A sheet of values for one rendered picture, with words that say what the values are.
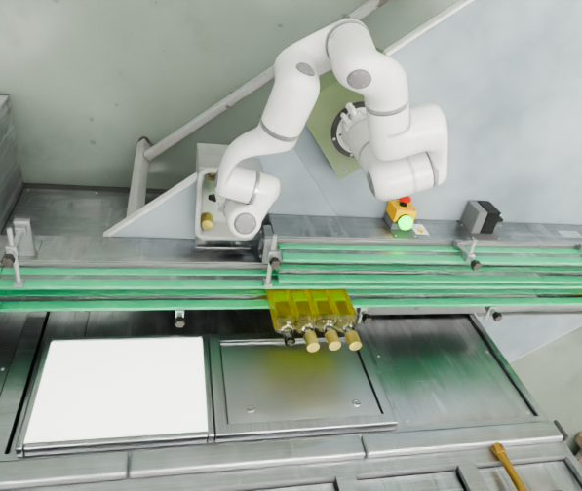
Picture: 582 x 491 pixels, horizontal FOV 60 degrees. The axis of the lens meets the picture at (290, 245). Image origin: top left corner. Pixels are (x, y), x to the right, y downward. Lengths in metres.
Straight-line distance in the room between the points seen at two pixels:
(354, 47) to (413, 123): 0.21
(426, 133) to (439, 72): 0.47
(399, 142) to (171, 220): 0.76
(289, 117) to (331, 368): 0.77
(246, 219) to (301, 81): 0.33
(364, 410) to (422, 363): 0.32
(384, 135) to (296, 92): 0.20
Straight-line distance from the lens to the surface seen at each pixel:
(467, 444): 1.46
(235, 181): 1.09
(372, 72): 0.93
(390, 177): 1.11
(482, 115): 1.63
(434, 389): 1.59
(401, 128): 1.04
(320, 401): 1.39
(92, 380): 1.41
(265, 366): 1.44
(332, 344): 1.35
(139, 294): 1.50
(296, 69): 0.97
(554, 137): 1.81
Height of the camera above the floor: 2.06
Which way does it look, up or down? 53 degrees down
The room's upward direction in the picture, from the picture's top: 162 degrees clockwise
